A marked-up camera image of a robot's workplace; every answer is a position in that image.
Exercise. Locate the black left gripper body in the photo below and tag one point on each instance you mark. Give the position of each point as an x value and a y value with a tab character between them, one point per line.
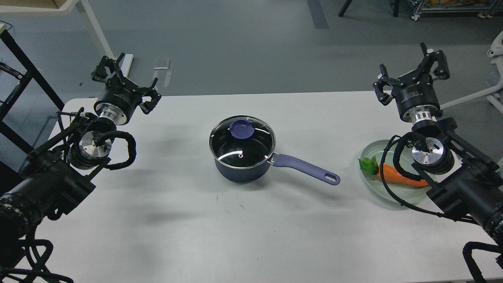
119	96

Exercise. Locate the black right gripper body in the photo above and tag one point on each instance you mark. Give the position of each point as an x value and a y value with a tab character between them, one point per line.
420	95

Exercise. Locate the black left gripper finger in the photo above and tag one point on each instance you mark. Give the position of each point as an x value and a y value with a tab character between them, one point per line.
108	71
148	97

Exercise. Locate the glass lid purple knob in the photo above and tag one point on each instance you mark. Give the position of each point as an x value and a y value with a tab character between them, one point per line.
241	142

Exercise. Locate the dark blue pot purple handle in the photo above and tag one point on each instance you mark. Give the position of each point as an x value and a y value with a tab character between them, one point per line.
247	175

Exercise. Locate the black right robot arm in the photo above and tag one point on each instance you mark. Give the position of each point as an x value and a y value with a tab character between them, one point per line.
464	183

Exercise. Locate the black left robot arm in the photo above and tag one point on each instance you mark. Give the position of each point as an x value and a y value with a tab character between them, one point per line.
59	173

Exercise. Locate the black metal rack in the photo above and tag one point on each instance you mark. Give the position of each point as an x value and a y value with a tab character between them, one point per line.
24	79

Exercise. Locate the orange toy carrot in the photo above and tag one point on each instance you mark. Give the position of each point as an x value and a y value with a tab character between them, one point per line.
391	175

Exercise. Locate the white chair base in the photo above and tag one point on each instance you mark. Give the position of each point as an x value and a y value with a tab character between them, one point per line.
494	79

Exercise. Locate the wheeled metal cart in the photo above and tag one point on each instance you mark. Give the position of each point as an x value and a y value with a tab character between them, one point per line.
444	8

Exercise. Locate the pale green plate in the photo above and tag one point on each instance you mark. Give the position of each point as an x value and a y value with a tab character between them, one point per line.
411	194

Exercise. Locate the white table frame leg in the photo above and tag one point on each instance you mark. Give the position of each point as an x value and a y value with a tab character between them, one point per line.
53	8

